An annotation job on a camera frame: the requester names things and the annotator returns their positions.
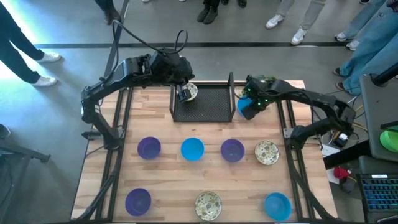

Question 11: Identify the black desk bar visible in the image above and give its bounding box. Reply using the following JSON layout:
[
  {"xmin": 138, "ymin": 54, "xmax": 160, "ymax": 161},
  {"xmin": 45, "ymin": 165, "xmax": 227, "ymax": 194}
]
[{"xmin": 323, "ymin": 139, "xmax": 373, "ymax": 170}]

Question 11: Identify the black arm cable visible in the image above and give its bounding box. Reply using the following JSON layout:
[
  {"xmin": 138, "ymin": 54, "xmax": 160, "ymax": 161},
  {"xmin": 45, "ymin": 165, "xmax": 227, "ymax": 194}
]
[{"xmin": 102, "ymin": 19, "xmax": 189, "ymax": 86}]

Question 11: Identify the person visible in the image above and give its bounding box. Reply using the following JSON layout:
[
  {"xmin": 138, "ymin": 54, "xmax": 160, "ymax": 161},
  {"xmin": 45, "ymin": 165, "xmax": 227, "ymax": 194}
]
[
  {"xmin": 94, "ymin": 0, "xmax": 124, "ymax": 26},
  {"xmin": 333, "ymin": 6, "xmax": 398, "ymax": 96},
  {"xmin": 220, "ymin": 0, "xmax": 248, "ymax": 9},
  {"xmin": 0, "ymin": 0, "xmax": 62, "ymax": 88},
  {"xmin": 197, "ymin": 0, "xmax": 220, "ymax": 25},
  {"xmin": 335, "ymin": 0, "xmax": 388, "ymax": 52},
  {"xmin": 265, "ymin": 0, "xmax": 327, "ymax": 46}
]

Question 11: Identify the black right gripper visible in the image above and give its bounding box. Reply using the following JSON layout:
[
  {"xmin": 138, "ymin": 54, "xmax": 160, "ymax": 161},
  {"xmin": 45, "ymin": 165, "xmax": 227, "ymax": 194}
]
[{"xmin": 241, "ymin": 74, "xmax": 279, "ymax": 121}]

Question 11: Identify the grey side desk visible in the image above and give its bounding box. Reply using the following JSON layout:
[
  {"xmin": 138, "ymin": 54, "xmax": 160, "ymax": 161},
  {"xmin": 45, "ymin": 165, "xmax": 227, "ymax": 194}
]
[{"xmin": 359, "ymin": 73, "xmax": 398, "ymax": 162}]

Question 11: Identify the black tripod stand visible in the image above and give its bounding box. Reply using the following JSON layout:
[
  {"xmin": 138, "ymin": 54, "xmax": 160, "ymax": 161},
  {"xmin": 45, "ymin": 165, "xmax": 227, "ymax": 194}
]
[{"xmin": 0, "ymin": 123, "xmax": 51, "ymax": 166}]

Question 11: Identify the black mesh tray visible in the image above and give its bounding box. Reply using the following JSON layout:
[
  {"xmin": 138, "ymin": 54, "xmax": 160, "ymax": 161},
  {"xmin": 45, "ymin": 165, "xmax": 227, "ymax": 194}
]
[{"xmin": 169, "ymin": 72, "xmax": 236, "ymax": 123}]

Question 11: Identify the white paper sheet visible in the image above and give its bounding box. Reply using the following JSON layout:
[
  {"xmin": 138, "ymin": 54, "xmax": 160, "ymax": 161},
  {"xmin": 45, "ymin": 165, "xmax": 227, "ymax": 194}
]
[{"xmin": 321, "ymin": 144, "xmax": 338, "ymax": 158}]

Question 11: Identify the black metal rig frame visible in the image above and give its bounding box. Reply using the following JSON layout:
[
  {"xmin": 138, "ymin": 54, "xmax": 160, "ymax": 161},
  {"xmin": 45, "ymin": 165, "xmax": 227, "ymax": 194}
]
[
  {"xmin": 74, "ymin": 83, "xmax": 134, "ymax": 223},
  {"xmin": 276, "ymin": 82, "xmax": 340, "ymax": 223}
]

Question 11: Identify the purple plastic mini bowl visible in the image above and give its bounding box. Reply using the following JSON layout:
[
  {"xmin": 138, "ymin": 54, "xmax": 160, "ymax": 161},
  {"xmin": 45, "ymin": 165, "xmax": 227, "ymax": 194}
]
[
  {"xmin": 137, "ymin": 136, "xmax": 162, "ymax": 161},
  {"xmin": 124, "ymin": 187, "xmax": 152, "ymax": 217},
  {"xmin": 220, "ymin": 138, "xmax": 246, "ymax": 163}
]

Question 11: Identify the green round disc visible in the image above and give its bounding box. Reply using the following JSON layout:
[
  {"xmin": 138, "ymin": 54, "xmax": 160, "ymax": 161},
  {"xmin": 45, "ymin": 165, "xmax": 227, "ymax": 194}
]
[{"xmin": 379, "ymin": 129, "xmax": 398, "ymax": 153}]

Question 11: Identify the black round pole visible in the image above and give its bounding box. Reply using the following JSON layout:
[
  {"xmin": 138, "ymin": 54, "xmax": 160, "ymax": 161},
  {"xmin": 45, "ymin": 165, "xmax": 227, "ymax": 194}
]
[{"xmin": 372, "ymin": 63, "xmax": 398, "ymax": 87}]

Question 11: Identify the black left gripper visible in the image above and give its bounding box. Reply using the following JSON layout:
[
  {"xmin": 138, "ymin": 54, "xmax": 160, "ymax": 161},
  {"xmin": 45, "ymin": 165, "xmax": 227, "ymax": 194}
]
[{"xmin": 152, "ymin": 48, "xmax": 196, "ymax": 103}]

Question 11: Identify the blue plastic mini bowl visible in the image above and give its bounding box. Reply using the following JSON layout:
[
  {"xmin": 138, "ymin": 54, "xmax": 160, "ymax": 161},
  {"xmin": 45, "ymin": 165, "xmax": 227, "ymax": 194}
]
[
  {"xmin": 237, "ymin": 96, "xmax": 254, "ymax": 118},
  {"xmin": 264, "ymin": 192, "xmax": 292, "ymax": 222},
  {"xmin": 180, "ymin": 137, "xmax": 205, "ymax": 162}
]

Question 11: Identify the yellow cable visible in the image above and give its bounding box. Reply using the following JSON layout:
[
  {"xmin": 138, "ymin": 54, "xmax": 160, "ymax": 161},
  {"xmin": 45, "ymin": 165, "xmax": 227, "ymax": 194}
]
[{"xmin": 353, "ymin": 104, "xmax": 369, "ymax": 133}]

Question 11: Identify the red soft object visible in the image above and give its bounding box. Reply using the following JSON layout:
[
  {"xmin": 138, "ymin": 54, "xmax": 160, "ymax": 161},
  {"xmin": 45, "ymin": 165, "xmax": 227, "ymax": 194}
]
[{"xmin": 333, "ymin": 167, "xmax": 351, "ymax": 180}]

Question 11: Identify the speckled beige mini bowl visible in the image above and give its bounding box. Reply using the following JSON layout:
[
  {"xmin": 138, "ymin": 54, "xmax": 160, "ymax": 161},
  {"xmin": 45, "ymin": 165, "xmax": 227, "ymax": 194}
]
[
  {"xmin": 177, "ymin": 82, "xmax": 199, "ymax": 103},
  {"xmin": 254, "ymin": 140, "xmax": 280, "ymax": 166},
  {"xmin": 194, "ymin": 190, "xmax": 223, "ymax": 222}
]

